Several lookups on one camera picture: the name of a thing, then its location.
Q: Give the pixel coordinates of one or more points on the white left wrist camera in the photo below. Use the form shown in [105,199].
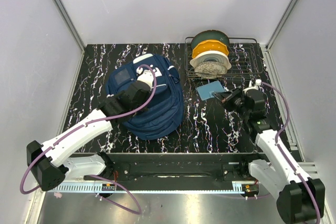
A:
[145,75]

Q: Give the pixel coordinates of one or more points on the navy blue student backpack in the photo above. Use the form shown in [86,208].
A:
[165,111]

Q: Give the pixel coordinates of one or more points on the yellow plate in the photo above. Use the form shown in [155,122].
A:
[209,45]

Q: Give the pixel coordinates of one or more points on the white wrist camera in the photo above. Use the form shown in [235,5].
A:
[253,85]
[145,75]

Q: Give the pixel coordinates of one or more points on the speckled grey plate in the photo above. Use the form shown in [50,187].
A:
[210,70]

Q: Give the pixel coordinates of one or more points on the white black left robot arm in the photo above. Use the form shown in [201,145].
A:
[47,161]

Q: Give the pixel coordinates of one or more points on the dark green plate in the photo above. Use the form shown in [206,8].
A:
[210,35]

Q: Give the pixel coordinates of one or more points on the white plate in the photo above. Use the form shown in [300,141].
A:
[211,56]

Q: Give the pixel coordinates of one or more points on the black wire dish rack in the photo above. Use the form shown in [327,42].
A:
[245,55]

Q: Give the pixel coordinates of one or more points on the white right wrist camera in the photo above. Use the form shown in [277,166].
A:
[253,85]

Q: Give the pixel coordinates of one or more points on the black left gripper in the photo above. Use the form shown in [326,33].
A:
[147,98]

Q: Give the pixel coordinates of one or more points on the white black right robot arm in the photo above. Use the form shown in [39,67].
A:
[299,198]

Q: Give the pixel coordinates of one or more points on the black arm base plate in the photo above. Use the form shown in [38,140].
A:
[123,171]

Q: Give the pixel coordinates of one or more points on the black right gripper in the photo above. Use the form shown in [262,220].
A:
[228,96]

